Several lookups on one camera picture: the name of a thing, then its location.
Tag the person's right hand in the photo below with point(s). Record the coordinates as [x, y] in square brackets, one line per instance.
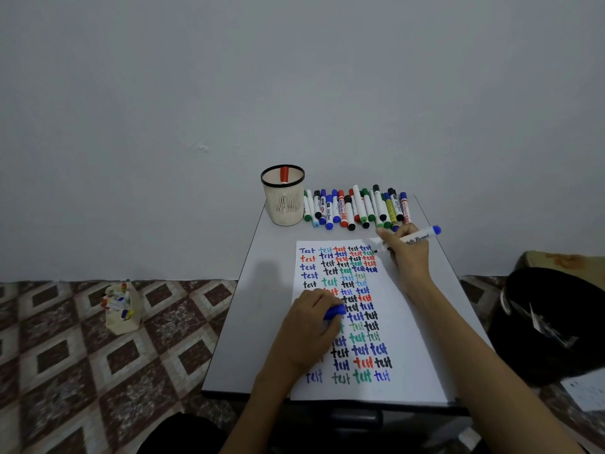
[411, 264]

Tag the person's left hand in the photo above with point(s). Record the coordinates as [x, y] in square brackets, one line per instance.
[302, 345]

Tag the blue marker cap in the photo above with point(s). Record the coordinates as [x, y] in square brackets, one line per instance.
[335, 311]

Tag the row of colored markers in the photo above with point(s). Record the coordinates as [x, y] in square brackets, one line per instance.
[350, 208]

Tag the white paper with colored writing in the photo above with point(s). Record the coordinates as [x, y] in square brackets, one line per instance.
[416, 354]

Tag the red capped white marker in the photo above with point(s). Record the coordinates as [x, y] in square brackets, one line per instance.
[284, 174]

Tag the person's right forearm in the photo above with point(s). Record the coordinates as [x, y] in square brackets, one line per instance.
[491, 373]

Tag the person's left leg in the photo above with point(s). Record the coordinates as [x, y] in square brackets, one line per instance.
[189, 439]

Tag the beige mesh cup black rim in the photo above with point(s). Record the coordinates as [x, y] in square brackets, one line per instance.
[283, 208]

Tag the black plastic bucket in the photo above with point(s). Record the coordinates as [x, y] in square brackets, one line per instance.
[520, 354]

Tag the grey drawer cabinet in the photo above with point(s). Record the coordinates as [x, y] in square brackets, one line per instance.
[425, 430]

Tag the yellow floral cushion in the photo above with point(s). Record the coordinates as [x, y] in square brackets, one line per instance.
[567, 260]

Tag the small cream box of pens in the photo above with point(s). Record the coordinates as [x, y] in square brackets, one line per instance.
[124, 326]

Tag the white sheet with faint marks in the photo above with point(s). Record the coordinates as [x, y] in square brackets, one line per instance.
[588, 390]

